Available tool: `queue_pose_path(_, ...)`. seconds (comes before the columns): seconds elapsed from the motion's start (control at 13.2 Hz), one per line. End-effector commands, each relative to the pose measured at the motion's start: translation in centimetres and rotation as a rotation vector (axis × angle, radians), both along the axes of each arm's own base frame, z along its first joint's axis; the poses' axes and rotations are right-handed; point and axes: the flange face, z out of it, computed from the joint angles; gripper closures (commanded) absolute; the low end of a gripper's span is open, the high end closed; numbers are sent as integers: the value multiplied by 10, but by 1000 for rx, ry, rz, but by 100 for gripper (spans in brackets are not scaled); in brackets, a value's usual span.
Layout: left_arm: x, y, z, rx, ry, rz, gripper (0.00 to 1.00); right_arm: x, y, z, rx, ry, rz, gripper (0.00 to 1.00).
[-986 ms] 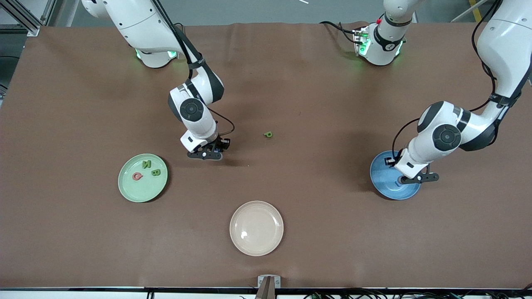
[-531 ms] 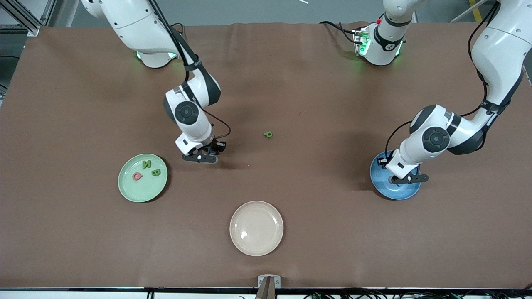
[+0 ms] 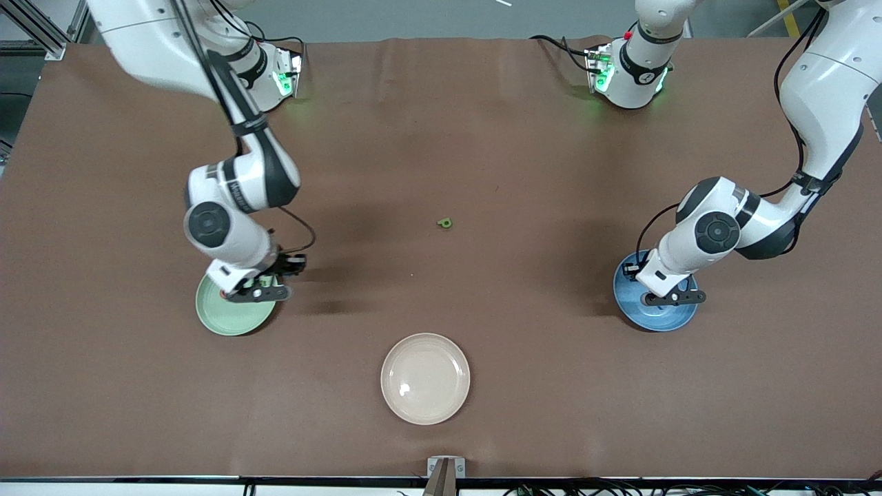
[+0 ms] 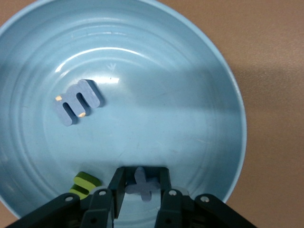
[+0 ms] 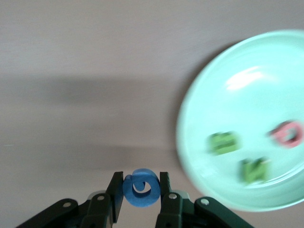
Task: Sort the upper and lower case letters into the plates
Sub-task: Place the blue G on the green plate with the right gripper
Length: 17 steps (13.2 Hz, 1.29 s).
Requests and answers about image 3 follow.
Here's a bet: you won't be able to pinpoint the beige plate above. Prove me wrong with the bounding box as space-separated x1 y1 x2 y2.
380 333 471 426

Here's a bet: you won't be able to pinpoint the brown table cover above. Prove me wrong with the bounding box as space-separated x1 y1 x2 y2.
0 36 882 479

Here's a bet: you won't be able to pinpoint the tangled black cables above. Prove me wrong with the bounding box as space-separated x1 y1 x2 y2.
503 479 882 496

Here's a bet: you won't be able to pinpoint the blue plate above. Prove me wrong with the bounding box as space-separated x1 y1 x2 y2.
613 249 699 333

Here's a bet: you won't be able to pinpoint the aluminium frame profile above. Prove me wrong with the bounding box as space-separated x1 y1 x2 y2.
0 0 94 59

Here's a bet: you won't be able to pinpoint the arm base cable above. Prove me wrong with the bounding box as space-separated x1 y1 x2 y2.
234 17 307 56
529 33 595 73

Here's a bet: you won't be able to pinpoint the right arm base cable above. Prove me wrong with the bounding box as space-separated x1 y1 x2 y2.
234 17 307 56

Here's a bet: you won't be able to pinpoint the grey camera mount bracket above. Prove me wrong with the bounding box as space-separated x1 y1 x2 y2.
426 456 466 496

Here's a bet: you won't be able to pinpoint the thin white rod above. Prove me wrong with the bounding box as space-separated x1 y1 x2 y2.
748 0 807 39

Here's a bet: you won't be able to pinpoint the light green plate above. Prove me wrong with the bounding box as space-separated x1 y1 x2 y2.
195 272 276 337

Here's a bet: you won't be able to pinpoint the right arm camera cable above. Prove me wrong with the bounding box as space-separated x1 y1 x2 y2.
172 0 316 257

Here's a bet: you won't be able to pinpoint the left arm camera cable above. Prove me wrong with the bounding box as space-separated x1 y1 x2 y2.
635 7 828 266

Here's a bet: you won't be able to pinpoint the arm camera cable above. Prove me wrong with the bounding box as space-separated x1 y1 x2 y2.
172 0 316 257
635 7 828 266

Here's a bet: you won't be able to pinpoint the left arm base cable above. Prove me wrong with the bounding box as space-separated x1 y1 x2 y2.
529 33 595 73

